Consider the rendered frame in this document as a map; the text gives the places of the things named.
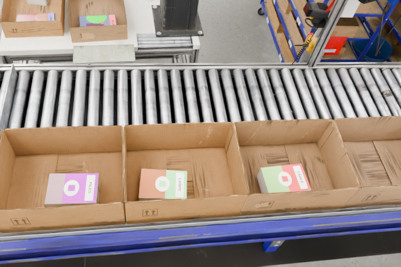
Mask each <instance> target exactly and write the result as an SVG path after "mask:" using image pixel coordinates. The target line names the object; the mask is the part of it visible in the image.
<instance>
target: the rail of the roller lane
mask: <svg viewBox="0 0 401 267"><path fill-rule="evenodd" d="M11 65H12V64H0V73H1V80H0V81H2V80H3V77H4V73H5V72H6V71H7V70H11ZM14 67H15V69H16V72H17V75H19V72H20V71H22V70H27V71H28V72H29V73H30V80H32V79H33V73H34V71H36V70H41V71H43V72H44V73H45V77H44V80H47V77H48V72H49V71H50V70H56V71H58V73H59V77H58V79H59V80H61V77H62V72H63V71H64V70H70V71H72V73H73V80H76V72H77V71H78V70H85V71H86V73H87V80H89V79H90V72H91V71H92V70H98V71H100V73H101V77H100V80H104V71H105V70H113V72H114V79H118V71H119V70H122V69H123V70H126V71H127V72H128V79H131V71H132V70H134V69H137V70H139V71H141V79H144V71H145V70H147V69H151V70H153V71H154V75H155V79H157V78H158V76H157V72H158V70H160V69H164V70H166V71H167V76H168V79H170V78H171V77H170V71H171V70H173V69H178V70H179V71H180V77H181V79H183V71H184V70H185V69H190V70H192V72H193V78H194V79H196V70H198V69H204V70H205V74H206V78H209V76H208V71H209V70H211V69H216V70H217V71H218V77H219V78H221V73H220V72H221V71H222V69H229V70H230V74H231V77H232V78H234V77H233V71H234V70H235V69H241V70H242V73H243V77H244V78H246V76H245V70H247V69H253V70H254V72H255V76H256V77H258V76H257V70H259V69H265V70H266V72H267V75H268V77H270V76H269V70H270V69H273V68H275V69H277V70H278V72H279V76H280V77H281V74H280V71H281V70H282V69H285V68H287V69H289V70H290V72H291V76H292V77H293V75H292V71H293V69H296V68H299V69H301V71H302V73H303V72H304V70H305V69H307V68H311V69H312V70H313V72H314V75H315V70H316V69H318V68H323V69H324V71H325V73H326V71H327V69H329V68H334V69H335V71H336V73H337V71H338V69H340V68H346V70H347V72H348V71H349V70H350V69H351V68H354V67H355V68H357V70H358V72H359V70H360V69H362V68H364V67H366V68H368V70H369V72H370V70H371V69H373V68H375V67H377V68H379V70H380V71H381V70H382V69H383V68H385V67H388V68H389V69H390V70H392V69H394V68H396V67H399V68H400V69H401V62H352V63H317V64H316V66H315V67H312V66H311V67H308V64H307V63H293V64H292V63H227V64H224V63H123V64H14ZM303 76H304V73H303ZM326 76H327V74H326ZM304 77H305V76H304ZM315 77H316V75H315Z"/></svg>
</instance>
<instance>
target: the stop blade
mask: <svg viewBox="0 0 401 267"><path fill-rule="evenodd" d="M17 79H18V75H17V72H16V69H15V67H14V64H13V63H12V65H11V70H10V75H9V78H8V83H7V88H6V91H5V96H4V101H3V105H2V109H1V114H0V130H1V131H3V130H4V129H7V128H8V123H9V119H10V114H11V108H12V105H13V99H14V94H15V90H16V85H17Z"/></svg>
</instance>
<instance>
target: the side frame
mask: <svg viewBox="0 0 401 267"><path fill-rule="evenodd" d="M398 230H401V211H396V212H380V213H365V214H356V215H341V216H325V217H317V218H302V219H287V220H278V221H262V222H247V223H232V224H224V225H208V226H193V227H184V228H169V229H153V230H145V231H130V232H114V233H106V234H90V235H75V236H67V237H51V238H36V239H27V240H12V241H0V264H7V263H20V262H34V261H42V260H56V259H69V258H77V257H91V256H104V255H112V254H125V253H139V252H153V251H161V250H174V249H188V248H196V247H209V246H223V245H231V244H245V243H258V242H266V241H279V240H293V239H301V238H314V237H328V236H336V235H350V234H363V233H371V232H384V231H398Z"/></svg>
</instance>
